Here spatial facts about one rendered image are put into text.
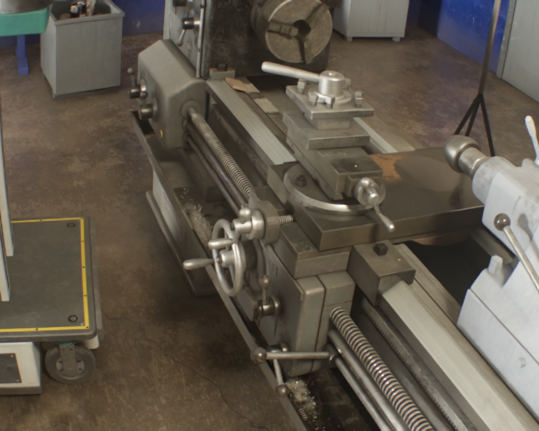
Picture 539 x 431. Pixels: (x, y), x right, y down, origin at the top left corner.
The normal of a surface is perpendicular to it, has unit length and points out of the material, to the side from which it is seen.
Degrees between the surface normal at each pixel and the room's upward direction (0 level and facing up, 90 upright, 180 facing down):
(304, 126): 0
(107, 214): 0
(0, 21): 90
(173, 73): 32
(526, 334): 61
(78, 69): 90
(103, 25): 90
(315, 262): 90
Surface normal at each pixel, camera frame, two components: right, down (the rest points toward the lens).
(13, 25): 0.25, 0.53
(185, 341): 0.10, -0.85
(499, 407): -0.46, -0.61
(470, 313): -0.92, 0.13
